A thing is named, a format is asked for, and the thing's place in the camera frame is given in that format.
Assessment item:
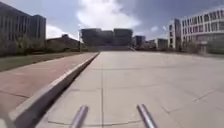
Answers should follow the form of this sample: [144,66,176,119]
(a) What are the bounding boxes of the small dark building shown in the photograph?
[131,35,147,50]

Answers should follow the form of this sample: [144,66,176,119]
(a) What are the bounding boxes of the grass strip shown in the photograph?
[0,51,84,73]

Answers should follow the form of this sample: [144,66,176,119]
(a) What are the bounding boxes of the grey stone kerb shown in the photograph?
[8,51,101,128]

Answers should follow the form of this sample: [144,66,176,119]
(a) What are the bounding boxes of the row of trees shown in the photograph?
[0,34,80,57]

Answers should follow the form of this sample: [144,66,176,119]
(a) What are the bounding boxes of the wide dark building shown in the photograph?
[79,27,134,52]

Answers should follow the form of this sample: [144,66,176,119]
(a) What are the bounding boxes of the tall dark building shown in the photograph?
[0,1,47,54]

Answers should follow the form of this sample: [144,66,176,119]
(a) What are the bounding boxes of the robot's own part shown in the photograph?
[136,103,158,128]
[70,104,89,128]

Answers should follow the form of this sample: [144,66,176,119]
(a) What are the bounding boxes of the white building with windows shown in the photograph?
[167,7,224,55]

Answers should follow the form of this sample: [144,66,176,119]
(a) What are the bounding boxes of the grey concrete slab pavement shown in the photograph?
[34,50,224,128]

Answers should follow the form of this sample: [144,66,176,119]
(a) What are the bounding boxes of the pale low building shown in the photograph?
[146,37,169,51]

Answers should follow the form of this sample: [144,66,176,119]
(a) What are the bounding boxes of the red brick path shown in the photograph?
[0,52,98,114]

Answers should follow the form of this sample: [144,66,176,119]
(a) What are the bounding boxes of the low dark building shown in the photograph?
[46,33,81,53]

